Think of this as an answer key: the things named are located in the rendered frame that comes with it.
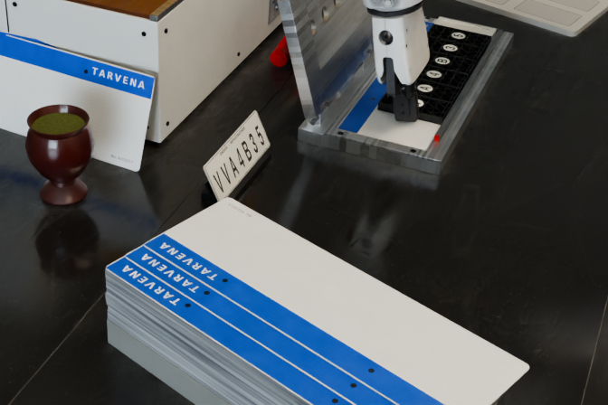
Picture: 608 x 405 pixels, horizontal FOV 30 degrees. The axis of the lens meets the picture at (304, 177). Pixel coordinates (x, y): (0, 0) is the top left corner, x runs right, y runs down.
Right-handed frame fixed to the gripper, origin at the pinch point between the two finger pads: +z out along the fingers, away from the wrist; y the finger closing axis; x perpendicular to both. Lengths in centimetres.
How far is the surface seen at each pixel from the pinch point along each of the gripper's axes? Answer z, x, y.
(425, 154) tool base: 3.4, -4.6, -7.2
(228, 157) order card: -3.5, 16.3, -23.2
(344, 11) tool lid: -9.9, 12.0, 10.9
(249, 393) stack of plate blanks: -1, -4, -63
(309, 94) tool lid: -5.4, 10.7, -8.0
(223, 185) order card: -1.3, 15.8, -26.6
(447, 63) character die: 1.6, -0.8, 18.2
